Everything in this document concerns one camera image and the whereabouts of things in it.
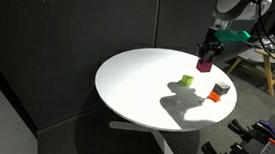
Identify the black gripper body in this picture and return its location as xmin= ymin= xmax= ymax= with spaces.
xmin=195 ymin=26 xmax=228 ymax=61

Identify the mulberry pink block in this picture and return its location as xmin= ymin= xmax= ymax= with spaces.
xmin=195 ymin=59 xmax=213 ymax=74

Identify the lime green block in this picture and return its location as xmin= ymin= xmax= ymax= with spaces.
xmin=180 ymin=74 xmax=195 ymax=88

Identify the gray block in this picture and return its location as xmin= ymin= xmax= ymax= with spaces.
xmin=211 ymin=81 xmax=231 ymax=97

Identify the clear plastic bag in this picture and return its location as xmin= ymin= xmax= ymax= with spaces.
xmin=251 ymin=38 xmax=275 ymax=53

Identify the wooden chair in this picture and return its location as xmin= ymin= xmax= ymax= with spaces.
xmin=225 ymin=38 xmax=275 ymax=97

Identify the round white table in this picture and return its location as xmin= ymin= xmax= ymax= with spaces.
xmin=90 ymin=42 xmax=242 ymax=138

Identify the white table base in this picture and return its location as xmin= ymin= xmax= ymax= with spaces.
xmin=106 ymin=119 xmax=189 ymax=154

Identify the teal green camera mount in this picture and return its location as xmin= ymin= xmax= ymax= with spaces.
xmin=213 ymin=28 xmax=252 ymax=45

